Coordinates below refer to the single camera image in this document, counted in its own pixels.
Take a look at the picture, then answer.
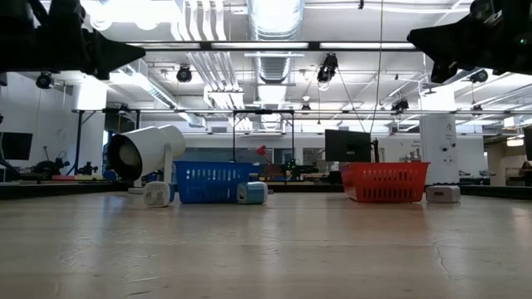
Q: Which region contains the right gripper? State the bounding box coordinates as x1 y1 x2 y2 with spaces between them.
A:
406 0 500 84

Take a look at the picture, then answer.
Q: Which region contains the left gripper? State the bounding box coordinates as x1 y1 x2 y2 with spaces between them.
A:
41 0 146 81

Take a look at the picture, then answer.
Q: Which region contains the white mug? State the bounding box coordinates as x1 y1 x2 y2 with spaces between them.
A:
106 124 187 194

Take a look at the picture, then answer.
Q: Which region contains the black monitor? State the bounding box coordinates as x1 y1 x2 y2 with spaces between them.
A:
0 131 34 162
324 129 373 164

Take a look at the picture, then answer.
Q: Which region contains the red plastic basket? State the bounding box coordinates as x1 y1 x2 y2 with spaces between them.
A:
339 161 431 203

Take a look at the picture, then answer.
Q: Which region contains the small white box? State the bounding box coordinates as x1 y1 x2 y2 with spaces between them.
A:
425 184 461 204

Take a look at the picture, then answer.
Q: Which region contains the blue plastic basket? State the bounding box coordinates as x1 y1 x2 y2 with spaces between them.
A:
173 160 254 204

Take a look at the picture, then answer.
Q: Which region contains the black ceiling camera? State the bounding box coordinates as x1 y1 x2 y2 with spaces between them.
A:
175 65 194 84
391 98 411 114
470 69 490 85
316 52 339 84
35 71 55 90

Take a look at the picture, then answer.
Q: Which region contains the black background frame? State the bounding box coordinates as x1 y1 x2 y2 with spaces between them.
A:
73 108 296 178

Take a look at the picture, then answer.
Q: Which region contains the teal wall charger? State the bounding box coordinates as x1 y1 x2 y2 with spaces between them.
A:
142 181 176 208

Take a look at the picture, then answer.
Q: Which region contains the silver ventilation duct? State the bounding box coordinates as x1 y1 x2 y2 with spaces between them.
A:
248 0 306 84

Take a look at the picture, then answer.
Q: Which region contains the blue white wall charger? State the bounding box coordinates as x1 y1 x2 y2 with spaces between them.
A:
236 181 269 205

